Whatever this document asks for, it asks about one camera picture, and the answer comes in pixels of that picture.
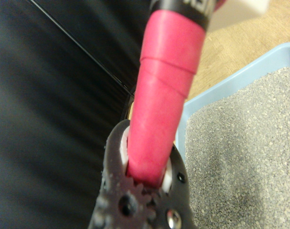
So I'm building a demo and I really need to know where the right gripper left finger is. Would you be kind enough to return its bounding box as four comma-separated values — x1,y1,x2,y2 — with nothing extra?
87,119,156,229

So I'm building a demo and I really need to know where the blue litter tray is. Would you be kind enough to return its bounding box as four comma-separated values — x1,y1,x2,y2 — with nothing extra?
177,42,290,229

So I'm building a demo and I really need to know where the white scoop with red handle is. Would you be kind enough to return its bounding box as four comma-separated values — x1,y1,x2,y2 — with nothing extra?
125,0,271,191

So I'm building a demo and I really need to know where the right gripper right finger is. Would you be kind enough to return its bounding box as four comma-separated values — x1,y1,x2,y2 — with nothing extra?
151,145,196,229

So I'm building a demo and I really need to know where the black curtain stand pole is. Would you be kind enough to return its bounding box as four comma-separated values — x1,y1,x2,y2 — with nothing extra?
27,0,135,97

